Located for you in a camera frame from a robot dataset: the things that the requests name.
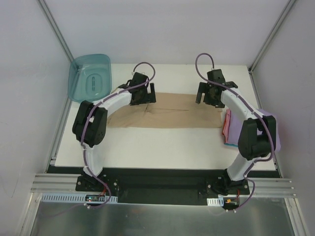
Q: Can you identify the beige t shirt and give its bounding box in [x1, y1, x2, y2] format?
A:
[107, 93, 222, 129]

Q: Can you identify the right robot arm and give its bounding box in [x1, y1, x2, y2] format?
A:
[196, 69, 277, 194]

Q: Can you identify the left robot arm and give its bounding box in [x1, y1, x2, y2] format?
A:
[72, 72, 156, 191]

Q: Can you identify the pink folded t shirt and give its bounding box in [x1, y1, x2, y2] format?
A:
[222, 109, 232, 146]

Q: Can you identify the purple folded t shirt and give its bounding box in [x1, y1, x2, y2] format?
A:
[229, 109, 281, 151]

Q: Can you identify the teal folded t shirt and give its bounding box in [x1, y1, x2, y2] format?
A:
[224, 143, 238, 148]

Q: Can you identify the teal plastic basin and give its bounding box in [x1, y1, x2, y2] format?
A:
[67, 54, 112, 103]

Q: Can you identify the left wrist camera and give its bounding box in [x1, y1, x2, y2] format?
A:
[131, 71, 146, 75]

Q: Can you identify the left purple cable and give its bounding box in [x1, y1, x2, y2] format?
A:
[81, 62, 156, 209]

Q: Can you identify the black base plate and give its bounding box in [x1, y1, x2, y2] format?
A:
[48, 166, 250, 206]

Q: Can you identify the left aluminium frame post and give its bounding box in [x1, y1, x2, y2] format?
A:
[36, 0, 74, 62]

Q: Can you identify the aluminium frame post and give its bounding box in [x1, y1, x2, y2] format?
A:
[36, 0, 74, 62]
[248, 0, 297, 75]

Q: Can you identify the right white cable duct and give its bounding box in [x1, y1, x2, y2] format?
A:
[207, 197, 224, 207]

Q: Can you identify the white cable duct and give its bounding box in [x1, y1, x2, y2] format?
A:
[41, 193, 118, 204]
[207, 197, 224, 207]

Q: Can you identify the right aluminium frame post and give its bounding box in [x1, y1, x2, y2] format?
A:
[248, 0, 297, 75]

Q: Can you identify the left white cable duct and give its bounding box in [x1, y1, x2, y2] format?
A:
[41, 193, 118, 204]

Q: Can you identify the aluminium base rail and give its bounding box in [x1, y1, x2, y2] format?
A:
[31, 174, 298, 198]

